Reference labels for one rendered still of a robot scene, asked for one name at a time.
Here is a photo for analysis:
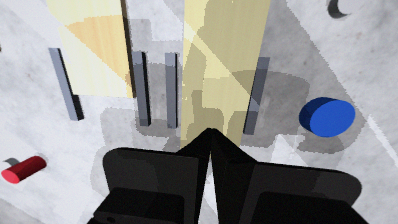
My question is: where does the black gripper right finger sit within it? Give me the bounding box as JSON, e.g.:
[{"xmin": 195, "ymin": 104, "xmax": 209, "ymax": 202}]
[{"xmin": 210, "ymin": 128, "xmax": 362, "ymax": 224}]

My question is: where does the dark red cylinder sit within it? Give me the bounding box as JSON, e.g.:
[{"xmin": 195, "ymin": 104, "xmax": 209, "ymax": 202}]
[{"xmin": 1, "ymin": 156, "xmax": 47, "ymax": 184}]

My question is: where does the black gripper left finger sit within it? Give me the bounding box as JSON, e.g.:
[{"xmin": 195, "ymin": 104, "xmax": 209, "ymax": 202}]
[{"xmin": 102, "ymin": 128, "xmax": 212, "ymax": 224}]

